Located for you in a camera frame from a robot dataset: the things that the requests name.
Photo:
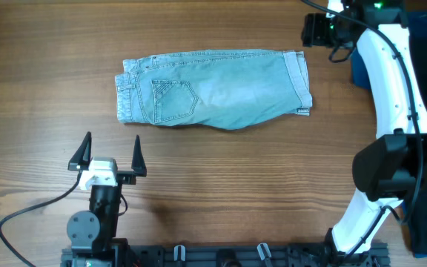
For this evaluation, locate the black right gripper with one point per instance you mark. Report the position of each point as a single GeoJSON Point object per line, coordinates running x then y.
{"type": "Point", "coordinates": [313, 33]}

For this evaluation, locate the light blue denim shorts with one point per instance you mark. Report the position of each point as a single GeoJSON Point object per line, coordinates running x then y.
{"type": "Point", "coordinates": [226, 89]}

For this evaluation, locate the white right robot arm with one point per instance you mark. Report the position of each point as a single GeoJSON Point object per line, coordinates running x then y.
{"type": "Point", "coordinates": [392, 170]}

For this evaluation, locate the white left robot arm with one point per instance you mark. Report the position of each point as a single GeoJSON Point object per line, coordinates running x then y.
{"type": "Point", "coordinates": [93, 232]}

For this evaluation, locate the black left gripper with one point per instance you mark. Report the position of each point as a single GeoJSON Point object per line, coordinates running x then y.
{"type": "Point", "coordinates": [127, 177]}

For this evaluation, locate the black aluminium mounting rail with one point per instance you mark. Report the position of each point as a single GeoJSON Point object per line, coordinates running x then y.
{"type": "Point", "coordinates": [293, 255]}

